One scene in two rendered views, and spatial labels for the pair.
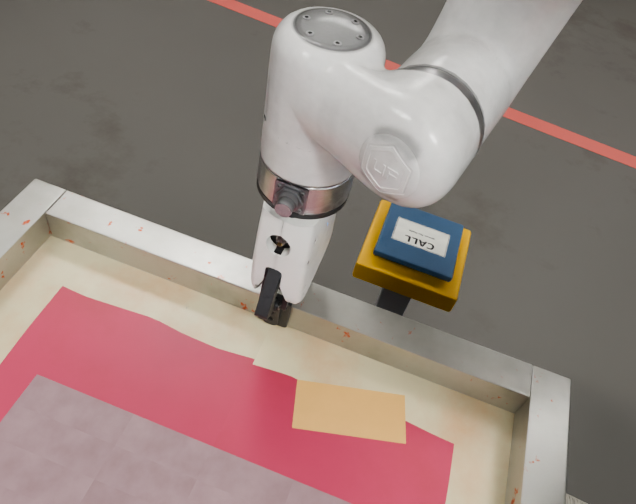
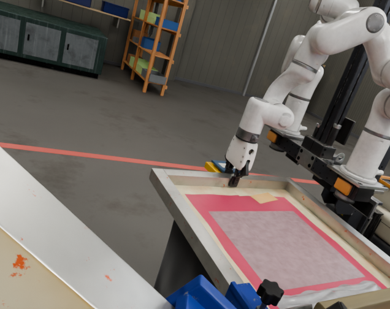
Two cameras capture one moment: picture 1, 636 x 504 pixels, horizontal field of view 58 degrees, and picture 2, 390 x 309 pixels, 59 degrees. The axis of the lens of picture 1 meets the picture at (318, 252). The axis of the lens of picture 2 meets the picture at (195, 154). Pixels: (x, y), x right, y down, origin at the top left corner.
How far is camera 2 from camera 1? 94 cm
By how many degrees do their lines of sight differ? 43
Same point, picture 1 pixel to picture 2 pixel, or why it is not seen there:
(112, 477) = (247, 222)
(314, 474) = (273, 209)
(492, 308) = not seen: hidden behind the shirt
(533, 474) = (303, 192)
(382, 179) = (284, 122)
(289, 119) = (259, 118)
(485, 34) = (275, 98)
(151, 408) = (235, 209)
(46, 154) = not seen: outside the picture
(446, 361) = (271, 179)
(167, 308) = (210, 191)
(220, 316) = (221, 189)
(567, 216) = not seen: hidden behind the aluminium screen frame
